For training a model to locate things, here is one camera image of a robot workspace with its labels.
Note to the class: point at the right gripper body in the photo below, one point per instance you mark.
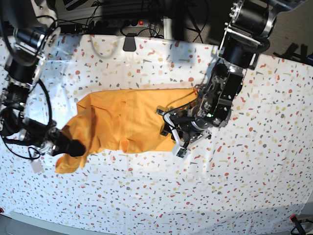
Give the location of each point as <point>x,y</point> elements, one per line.
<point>39,135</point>

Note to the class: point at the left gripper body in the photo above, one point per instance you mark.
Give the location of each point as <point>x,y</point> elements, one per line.
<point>185,131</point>

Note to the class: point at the yellow T-shirt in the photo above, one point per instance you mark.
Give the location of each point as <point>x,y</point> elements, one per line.
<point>123,120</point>

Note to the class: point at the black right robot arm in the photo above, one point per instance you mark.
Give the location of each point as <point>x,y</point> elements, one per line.
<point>29,29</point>

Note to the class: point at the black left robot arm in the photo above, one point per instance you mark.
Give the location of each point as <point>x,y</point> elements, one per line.
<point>245,38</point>

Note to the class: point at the terrazzo patterned table cloth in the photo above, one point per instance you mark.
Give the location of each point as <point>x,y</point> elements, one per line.
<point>249,178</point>

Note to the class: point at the black table clamp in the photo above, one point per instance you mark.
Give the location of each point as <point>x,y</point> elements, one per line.
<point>129,43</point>

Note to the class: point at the black power adapter brick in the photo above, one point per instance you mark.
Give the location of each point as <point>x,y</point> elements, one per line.
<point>71,28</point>

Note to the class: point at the white power strip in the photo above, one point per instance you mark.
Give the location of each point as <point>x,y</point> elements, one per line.
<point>117,23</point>

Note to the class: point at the red clamp right corner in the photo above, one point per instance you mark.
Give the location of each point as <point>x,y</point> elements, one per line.
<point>293,218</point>

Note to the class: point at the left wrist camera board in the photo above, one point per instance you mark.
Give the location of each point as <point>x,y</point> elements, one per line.
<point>180,151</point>

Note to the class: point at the white metal post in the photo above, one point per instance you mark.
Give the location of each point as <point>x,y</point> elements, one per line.
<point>167,28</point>

